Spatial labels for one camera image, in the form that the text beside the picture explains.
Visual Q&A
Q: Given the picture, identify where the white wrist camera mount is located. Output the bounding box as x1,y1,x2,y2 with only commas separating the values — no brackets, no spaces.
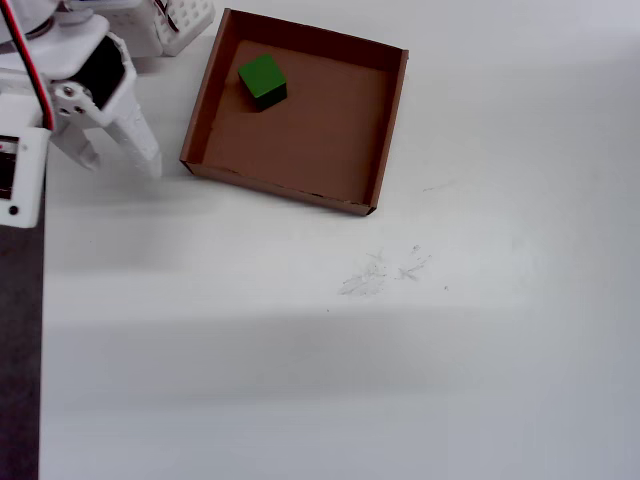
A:
0,126,50,229

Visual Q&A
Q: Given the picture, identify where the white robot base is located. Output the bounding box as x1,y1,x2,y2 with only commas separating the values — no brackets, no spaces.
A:
159,0,217,57

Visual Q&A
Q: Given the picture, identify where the red black base servo cable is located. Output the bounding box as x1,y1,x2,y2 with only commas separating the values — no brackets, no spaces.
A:
149,0,182,34

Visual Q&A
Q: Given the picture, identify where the green cube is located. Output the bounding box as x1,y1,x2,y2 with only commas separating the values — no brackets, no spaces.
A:
237,53,289,113

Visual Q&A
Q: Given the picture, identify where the brown cardboard box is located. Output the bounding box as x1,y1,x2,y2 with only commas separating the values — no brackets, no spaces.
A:
178,7,411,218

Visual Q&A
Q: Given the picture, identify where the red black gripper servo cable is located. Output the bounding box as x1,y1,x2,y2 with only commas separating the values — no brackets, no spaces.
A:
0,0,56,133

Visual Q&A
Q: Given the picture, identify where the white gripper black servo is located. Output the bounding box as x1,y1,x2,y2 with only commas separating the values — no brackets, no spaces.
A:
0,13,164,181

